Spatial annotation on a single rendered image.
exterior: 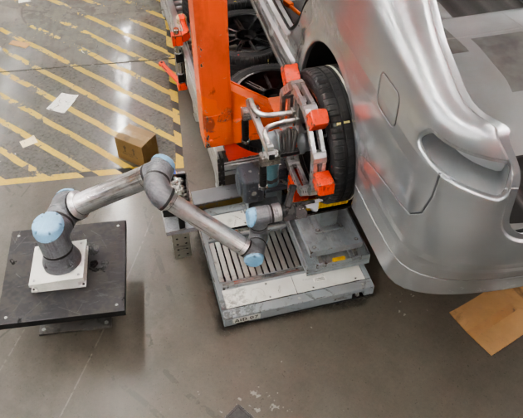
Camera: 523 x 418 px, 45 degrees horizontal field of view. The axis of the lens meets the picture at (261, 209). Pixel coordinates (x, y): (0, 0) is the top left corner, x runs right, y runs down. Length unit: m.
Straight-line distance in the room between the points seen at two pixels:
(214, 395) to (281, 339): 0.45
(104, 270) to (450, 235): 1.78
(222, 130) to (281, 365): 1.28
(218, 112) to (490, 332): 1.82
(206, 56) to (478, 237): 1.62
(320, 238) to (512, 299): 1.09
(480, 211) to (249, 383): 1.54
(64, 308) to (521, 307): 2.37
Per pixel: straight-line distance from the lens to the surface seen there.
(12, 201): 4.24
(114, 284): 3.24
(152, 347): 3.36
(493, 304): 3.66
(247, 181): 3.50
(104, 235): 3.46
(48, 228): 3.11
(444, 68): 2.14
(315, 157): 2.80
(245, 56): 4.29
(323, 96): 2.83
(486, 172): 2.22
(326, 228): 3.50
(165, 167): 2.88
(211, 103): 3.35
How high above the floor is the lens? 2.83
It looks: 46 degrees down
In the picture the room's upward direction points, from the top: straight up
